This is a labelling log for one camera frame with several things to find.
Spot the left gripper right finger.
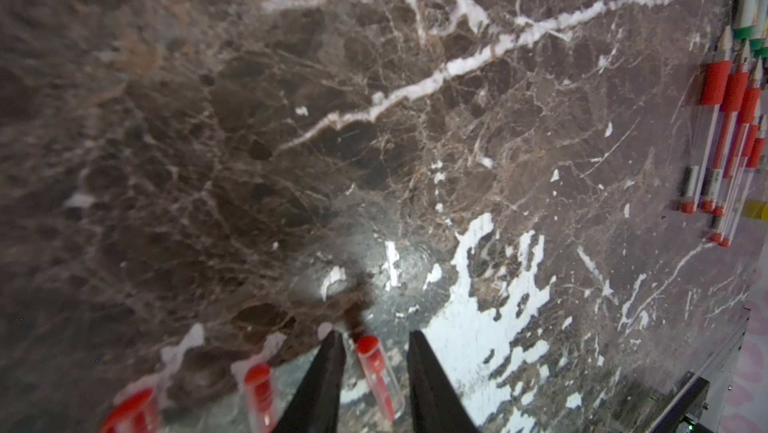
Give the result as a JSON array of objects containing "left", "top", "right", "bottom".
[{"left": 407, "top": 331, "right": 479, "bottom": 433}]

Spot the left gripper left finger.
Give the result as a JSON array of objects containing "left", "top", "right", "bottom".
[{"left": 273, "top": 330, "right": 346, "bottom": 433}]

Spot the red pen cluster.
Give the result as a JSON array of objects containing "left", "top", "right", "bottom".
[
  {"left": 714, "top": 58, "right": 764, "bottom": 219},
  {"left": 709, "top": 97, "right": 761, "bottom": 247},
  {"left": 681, "top": 25, "right": 733, "bottom": 214}
]

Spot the green cap marker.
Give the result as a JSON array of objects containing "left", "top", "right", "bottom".
[{"left": 749, "top": 0, "right": 768, "bottom": 53}]

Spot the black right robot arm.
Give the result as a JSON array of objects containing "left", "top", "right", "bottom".
[{"left": 648, "top": 376, "right": 711, "bottom": 433}]

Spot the yellow marker by wall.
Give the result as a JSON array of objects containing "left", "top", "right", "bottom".
[{"left": 741, "top": 199, "right": 768, "bottom": 221}]

